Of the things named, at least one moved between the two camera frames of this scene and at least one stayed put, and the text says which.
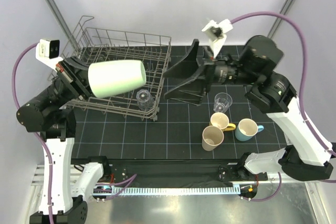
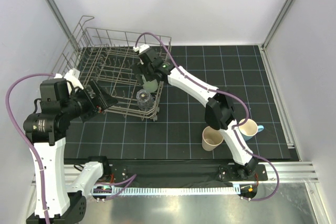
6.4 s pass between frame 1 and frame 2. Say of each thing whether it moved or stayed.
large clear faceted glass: stayed
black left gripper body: moved
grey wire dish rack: stayed
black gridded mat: stayed
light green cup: moved
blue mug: stayed
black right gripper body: moved
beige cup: stayed
